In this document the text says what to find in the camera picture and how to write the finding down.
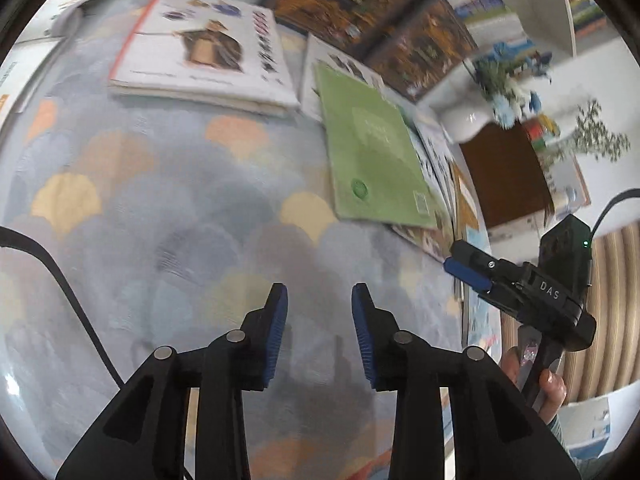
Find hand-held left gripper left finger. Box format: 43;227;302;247
55;282;289;480

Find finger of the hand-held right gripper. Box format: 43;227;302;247
444;240;523;293

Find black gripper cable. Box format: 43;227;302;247
590;187;640;241
0;226;193;480

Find white book with small figures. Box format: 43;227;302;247
299;34;416;126

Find person's right hand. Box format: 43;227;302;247
500;345;568;423

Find dark ornate encyclopedia book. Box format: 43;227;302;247
262;0;441;56
360;0;478;103

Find brown wooden cabinet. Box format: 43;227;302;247
459;122;556;231

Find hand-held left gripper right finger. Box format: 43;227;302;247
351;282;583;480

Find green leafy plant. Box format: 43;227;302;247
542;100;631;171

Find orange and white book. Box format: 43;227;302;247
0;40;68;126

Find white book with robed figure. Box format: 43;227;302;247
107;0;301;118

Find light green book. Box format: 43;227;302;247
313;60;441;231

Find glass jar with colourful contents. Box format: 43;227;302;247
527;116;560;150

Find white bookshelf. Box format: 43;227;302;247
415;0;616;61

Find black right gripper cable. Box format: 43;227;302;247
590;187;640;241

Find rows of colourful shelf books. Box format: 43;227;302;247
565;0;608;36

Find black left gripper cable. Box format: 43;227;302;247
0;226;193;480

